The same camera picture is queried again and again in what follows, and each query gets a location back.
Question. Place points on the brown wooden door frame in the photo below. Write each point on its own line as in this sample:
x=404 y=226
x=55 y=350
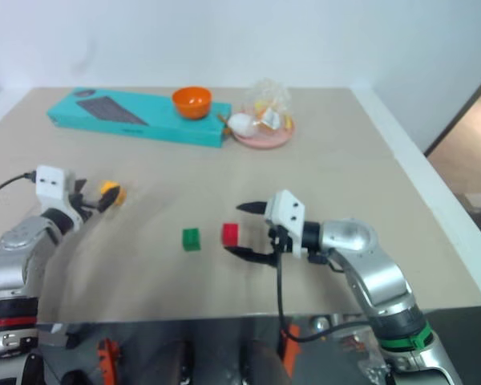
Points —
x=461 y=120

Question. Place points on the clear plastic snack bag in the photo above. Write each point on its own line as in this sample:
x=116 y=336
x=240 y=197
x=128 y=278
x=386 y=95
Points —
x=268 y=98

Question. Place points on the red cube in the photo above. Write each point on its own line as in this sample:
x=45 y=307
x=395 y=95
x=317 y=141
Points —
x=230 y=233

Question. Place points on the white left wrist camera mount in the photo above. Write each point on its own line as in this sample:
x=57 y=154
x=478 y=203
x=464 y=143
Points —
x=50 y=180

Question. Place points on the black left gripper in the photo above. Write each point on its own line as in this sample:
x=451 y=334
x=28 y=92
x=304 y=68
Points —
x=83 y=205

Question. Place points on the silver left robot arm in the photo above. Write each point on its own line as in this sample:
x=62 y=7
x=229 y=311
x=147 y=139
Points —
x=20 y=240

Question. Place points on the teal keyboard box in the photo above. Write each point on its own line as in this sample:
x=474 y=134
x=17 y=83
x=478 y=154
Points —
x=104 y=114

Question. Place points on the beige box on floor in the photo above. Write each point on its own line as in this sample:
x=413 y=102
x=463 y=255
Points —
x=479 y=199

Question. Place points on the orange black clamp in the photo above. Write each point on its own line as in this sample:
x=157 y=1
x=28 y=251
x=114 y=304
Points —
x=292 y=349
x=109 y=361

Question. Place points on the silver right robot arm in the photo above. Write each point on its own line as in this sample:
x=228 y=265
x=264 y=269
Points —
x=381 y=280

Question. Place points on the orange bowl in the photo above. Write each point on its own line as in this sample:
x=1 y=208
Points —
x=192 y=102

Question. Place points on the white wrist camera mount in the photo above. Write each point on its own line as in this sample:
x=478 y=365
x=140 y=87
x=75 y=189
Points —
x=286 y=212
x=50 y=180

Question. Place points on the pink plate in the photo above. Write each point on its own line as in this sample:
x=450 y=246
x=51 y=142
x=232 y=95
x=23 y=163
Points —
x=266 y=140

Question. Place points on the green cube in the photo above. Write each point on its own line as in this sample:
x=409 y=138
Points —
x=191 y=239

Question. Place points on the white crumpled lump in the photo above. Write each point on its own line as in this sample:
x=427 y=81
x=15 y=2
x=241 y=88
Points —
x=241 y=123

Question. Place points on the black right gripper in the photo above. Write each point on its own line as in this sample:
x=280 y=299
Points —
x=280 y=240

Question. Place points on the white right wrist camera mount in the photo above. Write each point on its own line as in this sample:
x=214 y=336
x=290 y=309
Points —
x=286 y=212

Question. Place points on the yellow orange cube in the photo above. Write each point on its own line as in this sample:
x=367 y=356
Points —
x=118 y=193

